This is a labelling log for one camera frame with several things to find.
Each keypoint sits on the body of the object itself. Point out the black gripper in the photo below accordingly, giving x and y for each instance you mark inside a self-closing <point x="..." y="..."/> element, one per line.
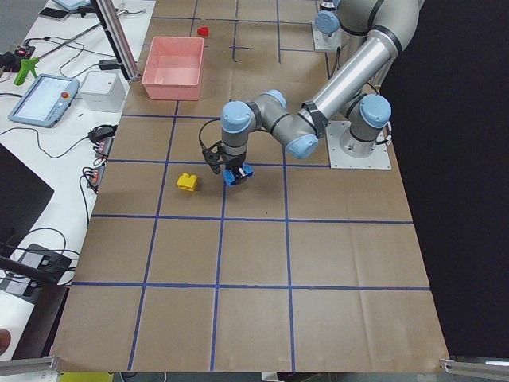
<point x="235" y="161"/>

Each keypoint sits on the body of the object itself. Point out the blue toy block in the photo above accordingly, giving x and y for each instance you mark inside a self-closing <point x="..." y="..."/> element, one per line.
<point x="237" y="176"/>

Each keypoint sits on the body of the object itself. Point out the red toy block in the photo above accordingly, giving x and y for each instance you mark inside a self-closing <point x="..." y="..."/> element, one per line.
<point x="203" y="31"/>

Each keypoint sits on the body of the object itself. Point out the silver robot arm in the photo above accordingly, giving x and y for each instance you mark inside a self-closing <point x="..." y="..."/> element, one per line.
<point x="377" y="32"/>

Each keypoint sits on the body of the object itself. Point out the pink plastic box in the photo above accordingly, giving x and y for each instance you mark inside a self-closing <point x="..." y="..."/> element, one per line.
<point x="174" y="68"/>

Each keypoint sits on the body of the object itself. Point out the white square box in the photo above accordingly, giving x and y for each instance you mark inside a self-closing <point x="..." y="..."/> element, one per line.
<point x="103" y="91"/>

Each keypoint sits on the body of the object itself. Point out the yellow toy block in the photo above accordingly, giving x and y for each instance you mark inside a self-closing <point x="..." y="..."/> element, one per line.
<point x="187" y="182"/>

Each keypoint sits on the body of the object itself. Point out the black power adapter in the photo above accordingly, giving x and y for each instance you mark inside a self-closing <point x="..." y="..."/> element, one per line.
<point x="108" y="64"/>

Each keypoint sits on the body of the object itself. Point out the teach pendant tablet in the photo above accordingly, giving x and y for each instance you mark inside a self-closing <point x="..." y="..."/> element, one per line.
<point x="46" y="101"/>

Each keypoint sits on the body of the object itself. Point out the black smartphone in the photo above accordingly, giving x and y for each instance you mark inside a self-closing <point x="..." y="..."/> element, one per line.
<point x="54" y="14"/>

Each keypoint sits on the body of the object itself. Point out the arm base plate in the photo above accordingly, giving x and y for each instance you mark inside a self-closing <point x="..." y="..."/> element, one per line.
<point x="347" y="153"/>
<point x="323" y="42"/>

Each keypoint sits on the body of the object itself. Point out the aluminium frame post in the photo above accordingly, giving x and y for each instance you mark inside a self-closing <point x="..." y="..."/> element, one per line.
<point x="109" y="20"/>

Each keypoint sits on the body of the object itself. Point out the green handled reacher tool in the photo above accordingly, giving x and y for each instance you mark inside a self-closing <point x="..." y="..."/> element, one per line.
<point x="27" y="66"/>

